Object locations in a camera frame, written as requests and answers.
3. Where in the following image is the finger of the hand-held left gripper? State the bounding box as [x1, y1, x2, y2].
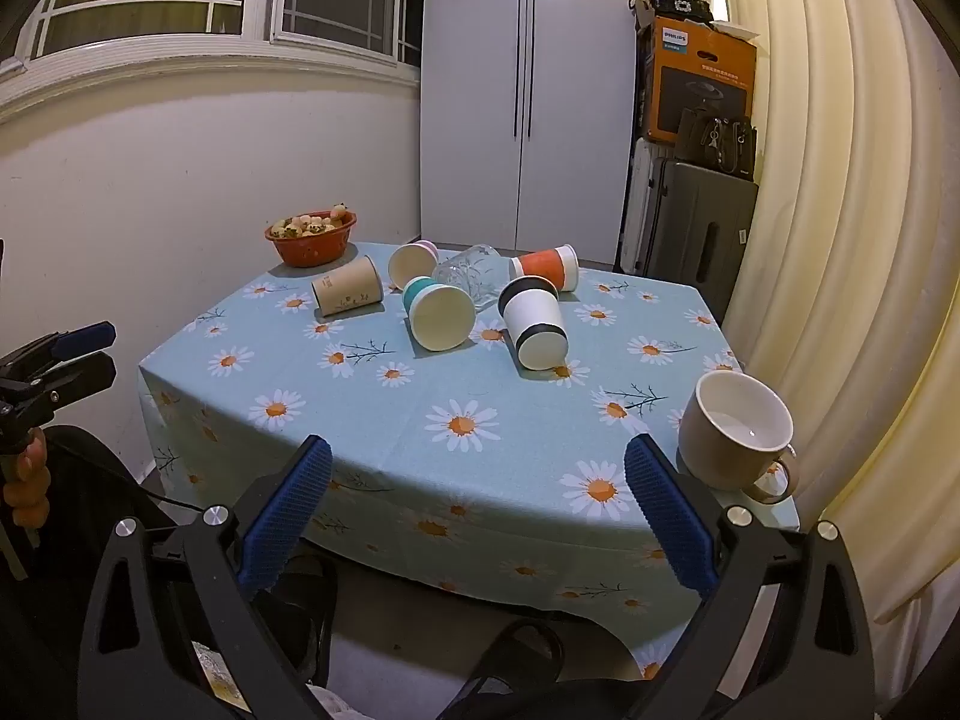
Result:
[0, 321, 117, 380]
[22, 354, 118, 421]

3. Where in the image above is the grey suitcase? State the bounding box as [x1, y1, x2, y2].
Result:
[643, 159, 758, 316]

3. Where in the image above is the white wardrobe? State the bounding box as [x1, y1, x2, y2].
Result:
[418, 0, 638, 263]

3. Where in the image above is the blue daisy print tablecloth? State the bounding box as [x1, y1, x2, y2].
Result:
[137, 240, 802, 680]

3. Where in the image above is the person's left hand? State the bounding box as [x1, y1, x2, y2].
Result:
[3, 427, 50, 533]

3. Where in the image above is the cream curtain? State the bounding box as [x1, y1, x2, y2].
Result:
[709, 0, 960, 623]

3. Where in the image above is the clear glass cup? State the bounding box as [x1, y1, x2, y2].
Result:
[433, 244, 501, 303]

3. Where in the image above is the white framed window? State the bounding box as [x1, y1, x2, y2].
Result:
[0, 0, 425, 128]

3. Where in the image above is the black device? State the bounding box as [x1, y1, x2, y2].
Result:
[651, 0, 712, 23]

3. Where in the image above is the brown kraft paper cup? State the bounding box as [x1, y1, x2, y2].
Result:
[311, 255, 385, 317]

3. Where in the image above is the black slipper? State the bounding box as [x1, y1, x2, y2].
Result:
[442, 617, 653, 720]
[259, 559, 340, 687]

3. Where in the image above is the pile of small fruits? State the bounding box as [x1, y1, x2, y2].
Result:
[270, 200, 353, 240]

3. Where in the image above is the beige ceramic mug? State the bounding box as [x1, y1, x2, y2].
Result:
[677, 371, 800, 505]

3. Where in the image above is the orange cardboard box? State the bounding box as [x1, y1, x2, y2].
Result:
[637, 15, 758, 158]

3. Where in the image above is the pink sleeve paper cup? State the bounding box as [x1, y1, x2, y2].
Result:
[388, 240, 440, 290]

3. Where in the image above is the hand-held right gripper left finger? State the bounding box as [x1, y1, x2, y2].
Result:
[77, 433, 335, 720]

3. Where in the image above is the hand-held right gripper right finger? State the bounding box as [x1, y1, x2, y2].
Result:
[624, 433, 878, 720]

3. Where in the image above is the dark handbag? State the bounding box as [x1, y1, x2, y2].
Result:
[675, 109, 758, 182]

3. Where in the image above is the orange sleeve paper cup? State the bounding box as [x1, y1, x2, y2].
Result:
[509, 244, 580, 293]

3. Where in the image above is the red plastic bowl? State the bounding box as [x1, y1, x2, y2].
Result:
[264, 210, 358, 269]

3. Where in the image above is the teal sleeve paper cup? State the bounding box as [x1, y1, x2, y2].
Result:
[403, 275, 476, 352]

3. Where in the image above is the black and white paper cup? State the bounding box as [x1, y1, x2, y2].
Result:
[498, 275, 569, 371]

